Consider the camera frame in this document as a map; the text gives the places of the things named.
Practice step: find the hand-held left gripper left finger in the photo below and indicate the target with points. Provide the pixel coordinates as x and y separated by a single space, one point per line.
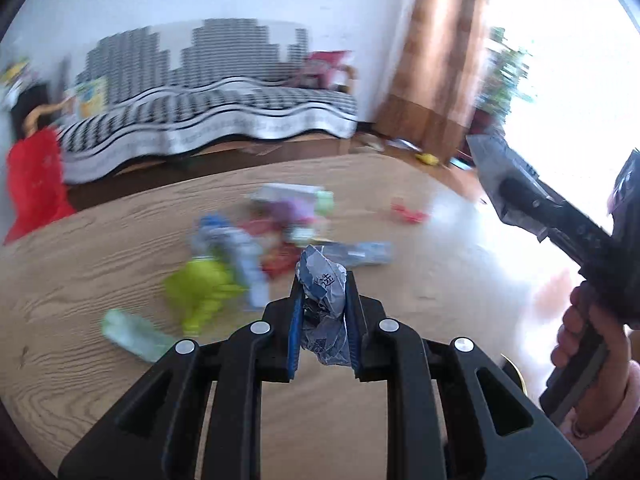
296 330

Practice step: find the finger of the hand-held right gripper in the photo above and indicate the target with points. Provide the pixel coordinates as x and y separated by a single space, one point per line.
522 197

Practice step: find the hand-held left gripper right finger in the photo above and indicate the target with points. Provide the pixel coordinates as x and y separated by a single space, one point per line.
353 330

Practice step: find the black bin with gold rim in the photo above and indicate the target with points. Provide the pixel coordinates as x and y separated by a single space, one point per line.
515 372

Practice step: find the person's right forearm pink sleeve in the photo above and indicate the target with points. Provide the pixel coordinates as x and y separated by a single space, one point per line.
610 430

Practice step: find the person's right hand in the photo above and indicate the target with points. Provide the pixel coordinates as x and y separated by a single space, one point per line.
567 327

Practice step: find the clear plastic bottle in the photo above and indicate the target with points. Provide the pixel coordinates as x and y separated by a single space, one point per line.
362 253

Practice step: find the yellow toy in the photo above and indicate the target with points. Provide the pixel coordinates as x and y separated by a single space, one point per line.
427 159

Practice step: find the crushed lime green bottle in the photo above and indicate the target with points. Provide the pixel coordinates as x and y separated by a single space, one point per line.
200 290

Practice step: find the small red wrapper scrap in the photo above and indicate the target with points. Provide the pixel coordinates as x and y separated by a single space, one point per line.
409 212

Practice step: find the purple wrapper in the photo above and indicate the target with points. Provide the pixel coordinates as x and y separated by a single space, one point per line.
287 212

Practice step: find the green houseplant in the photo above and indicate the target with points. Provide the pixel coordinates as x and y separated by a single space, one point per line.
505 75

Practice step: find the white and green carton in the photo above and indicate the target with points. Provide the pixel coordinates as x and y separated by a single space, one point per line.
295 194

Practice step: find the pale green packet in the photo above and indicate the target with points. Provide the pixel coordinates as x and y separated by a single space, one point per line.
135 335

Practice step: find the brown curtain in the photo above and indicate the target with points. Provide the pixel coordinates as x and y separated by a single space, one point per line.
435 50

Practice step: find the pink pillow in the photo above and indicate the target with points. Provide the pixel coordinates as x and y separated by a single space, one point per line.
322 70

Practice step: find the sofa with checkered cover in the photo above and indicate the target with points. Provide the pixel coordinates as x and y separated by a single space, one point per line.
200 105

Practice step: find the red cloth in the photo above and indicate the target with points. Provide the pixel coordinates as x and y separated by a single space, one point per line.
37 185

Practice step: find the colourful picture book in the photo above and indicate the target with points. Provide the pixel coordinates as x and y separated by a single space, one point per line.
90 96

